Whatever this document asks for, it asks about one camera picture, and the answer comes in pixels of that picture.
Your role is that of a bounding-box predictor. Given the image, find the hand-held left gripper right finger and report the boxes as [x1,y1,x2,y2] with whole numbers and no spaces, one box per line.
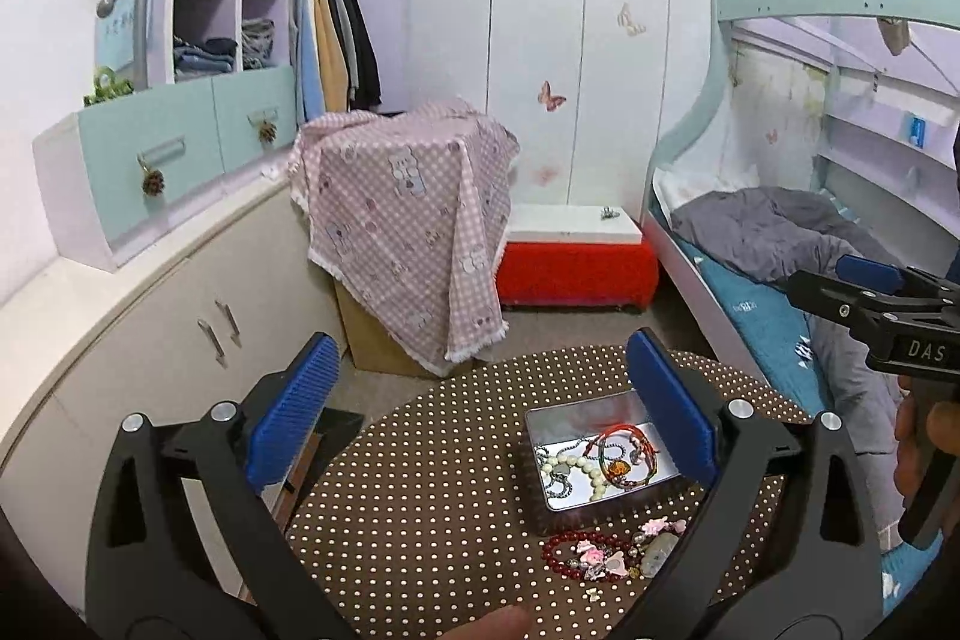
[600,329,883,640]

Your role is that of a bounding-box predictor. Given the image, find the red bead bracelet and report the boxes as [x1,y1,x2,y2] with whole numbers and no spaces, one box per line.
[541,530,638,583]

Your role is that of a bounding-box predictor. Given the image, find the translucent stone pendant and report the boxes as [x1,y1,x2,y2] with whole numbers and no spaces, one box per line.
[640,533,680,579]

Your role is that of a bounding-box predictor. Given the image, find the amber pendant bracelet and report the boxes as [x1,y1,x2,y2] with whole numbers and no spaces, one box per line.
[600,455,640,489]

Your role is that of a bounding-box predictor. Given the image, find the folded grey jeans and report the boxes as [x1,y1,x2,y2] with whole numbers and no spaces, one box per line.
[241,17,278,72]

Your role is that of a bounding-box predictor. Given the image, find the teal drawer unit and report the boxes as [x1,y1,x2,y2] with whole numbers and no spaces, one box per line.
[33,62,301,272]

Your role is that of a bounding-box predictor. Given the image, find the silver cabinet handle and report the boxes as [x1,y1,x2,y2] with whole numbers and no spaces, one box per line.
[196,317,227,369]
[214,299,242,346]

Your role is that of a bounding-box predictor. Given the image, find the person's right hand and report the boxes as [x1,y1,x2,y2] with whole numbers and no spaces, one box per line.
[892,394,935,497]

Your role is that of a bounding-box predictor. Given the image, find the green plant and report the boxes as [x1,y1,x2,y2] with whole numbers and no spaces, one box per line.
[82,65,130,109]

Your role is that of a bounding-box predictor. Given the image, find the brown polka-dot tablecloth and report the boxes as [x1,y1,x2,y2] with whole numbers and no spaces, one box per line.
[285,344,816,640]

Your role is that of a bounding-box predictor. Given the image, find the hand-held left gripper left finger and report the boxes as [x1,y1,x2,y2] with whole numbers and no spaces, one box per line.
[84,332,368,640]

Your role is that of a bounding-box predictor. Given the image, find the pink checked bear cloth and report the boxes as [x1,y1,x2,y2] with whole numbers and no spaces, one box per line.
[289,100,521,380]

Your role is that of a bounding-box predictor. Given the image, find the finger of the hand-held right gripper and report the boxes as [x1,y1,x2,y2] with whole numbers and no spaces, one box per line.
[785,269,901,350]
[835,254,960,313]

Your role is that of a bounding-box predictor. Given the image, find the tan hanging coat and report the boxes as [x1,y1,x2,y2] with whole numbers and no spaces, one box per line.
[309,0,353,114]

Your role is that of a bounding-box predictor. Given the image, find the folded blue jeans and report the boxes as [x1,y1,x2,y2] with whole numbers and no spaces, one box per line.
[173,35,240,80]

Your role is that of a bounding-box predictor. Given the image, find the silver chain necklace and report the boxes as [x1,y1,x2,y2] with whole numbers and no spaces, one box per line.
[535,437,584,507]

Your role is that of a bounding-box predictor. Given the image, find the cream long cabinet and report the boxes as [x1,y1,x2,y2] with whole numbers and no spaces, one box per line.
[0,171,355,615]

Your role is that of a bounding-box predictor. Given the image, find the blue bed sheet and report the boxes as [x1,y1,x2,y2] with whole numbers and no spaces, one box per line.
[691,250,835,417]

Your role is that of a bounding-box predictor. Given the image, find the person's left hand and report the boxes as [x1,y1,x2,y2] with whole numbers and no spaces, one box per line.
[448,606,535,640]

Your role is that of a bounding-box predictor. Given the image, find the black hanging coat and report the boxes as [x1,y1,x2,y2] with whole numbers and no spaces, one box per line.
[343,0,385,113]

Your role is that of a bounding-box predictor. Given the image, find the red string bracelet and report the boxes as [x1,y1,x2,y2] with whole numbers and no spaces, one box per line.
[595,422,667,488]

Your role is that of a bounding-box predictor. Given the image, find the red storage bench white lid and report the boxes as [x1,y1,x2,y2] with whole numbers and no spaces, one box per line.
[495,203,661,313]

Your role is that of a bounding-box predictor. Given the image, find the cardboard box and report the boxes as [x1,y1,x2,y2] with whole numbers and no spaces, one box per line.
[334,278,451,378]

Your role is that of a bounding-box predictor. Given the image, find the grey blanket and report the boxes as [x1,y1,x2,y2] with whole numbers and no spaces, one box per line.
[669,186,910,453]

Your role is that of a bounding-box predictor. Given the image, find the silver metal tin box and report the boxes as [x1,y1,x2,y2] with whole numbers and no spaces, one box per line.
[523,389,685,534]

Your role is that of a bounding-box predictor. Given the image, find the white bead bracelet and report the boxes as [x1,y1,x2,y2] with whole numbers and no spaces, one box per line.
[538,447,610,503]

